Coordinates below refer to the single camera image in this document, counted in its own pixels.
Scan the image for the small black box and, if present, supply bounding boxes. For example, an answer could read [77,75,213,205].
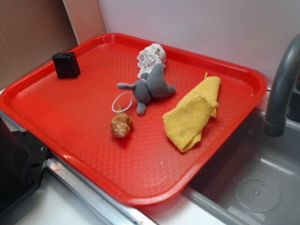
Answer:
[52,52,81,79]

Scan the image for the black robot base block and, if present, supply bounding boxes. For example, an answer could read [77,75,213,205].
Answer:
[0,120,49,215]

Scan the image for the grey plush toy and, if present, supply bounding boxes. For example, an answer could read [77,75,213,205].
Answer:
[117,63,176,115]

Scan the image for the brown spiral seashell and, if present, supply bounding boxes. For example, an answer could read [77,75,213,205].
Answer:
[110,105,133,138]

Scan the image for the white elastic loop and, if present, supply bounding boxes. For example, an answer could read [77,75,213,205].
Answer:
[111,92,134,113]

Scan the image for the yellow knitted cloth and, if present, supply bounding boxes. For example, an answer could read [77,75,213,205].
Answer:
[163,74,221,153]

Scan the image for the white crumpled cloth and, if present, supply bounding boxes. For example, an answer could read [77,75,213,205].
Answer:
[137,43,166,79]

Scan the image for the grey plastic sink basin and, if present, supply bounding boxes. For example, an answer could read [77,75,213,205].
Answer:
[183,109,300,225]

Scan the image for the grey toy faucet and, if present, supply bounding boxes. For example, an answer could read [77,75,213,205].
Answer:
[263,35,300,137]

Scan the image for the brown cardboard panel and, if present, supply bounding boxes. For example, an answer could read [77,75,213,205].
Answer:
[0,0,77,89]

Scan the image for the silver metal rail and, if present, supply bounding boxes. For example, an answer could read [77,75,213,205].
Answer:
[0,110,158,225]

